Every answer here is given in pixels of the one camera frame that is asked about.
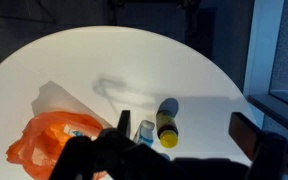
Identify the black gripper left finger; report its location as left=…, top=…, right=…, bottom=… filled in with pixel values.
left=48, top=109, right=172, bottom=180

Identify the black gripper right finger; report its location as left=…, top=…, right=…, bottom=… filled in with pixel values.
left=228, top=111, right=288, bottom=180

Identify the orange plastic bag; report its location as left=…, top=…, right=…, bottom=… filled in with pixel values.
left=5, top=110, right=113, bottom=180

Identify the amber bottle yellow cap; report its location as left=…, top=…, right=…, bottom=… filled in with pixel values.
left=155, top=97, right=180, bottom=149

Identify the small blue box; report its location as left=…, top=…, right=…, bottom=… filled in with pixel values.
left=132, top=119, right=156, bottom=148

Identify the round white table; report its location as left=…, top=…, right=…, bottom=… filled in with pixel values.
left=243, top=0, right=288, bottom=141

